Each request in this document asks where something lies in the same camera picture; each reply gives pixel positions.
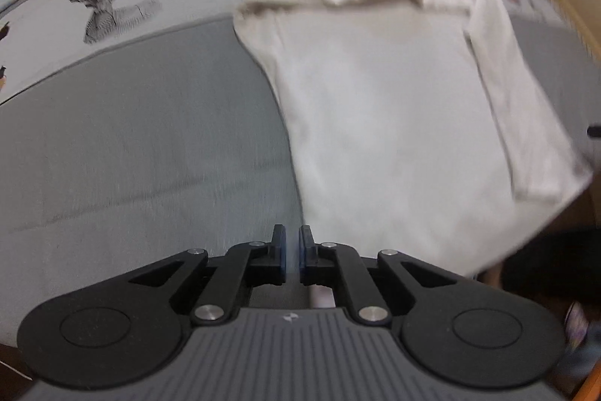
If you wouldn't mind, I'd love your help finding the white t-shirt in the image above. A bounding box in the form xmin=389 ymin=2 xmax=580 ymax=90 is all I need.
xmin=233 ymin=0 xmax=593 ymax=275

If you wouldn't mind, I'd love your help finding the grey printed bed sheet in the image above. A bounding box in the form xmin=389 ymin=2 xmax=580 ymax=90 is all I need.
xmin=1 ymin=0 xmax=600 ymax=346

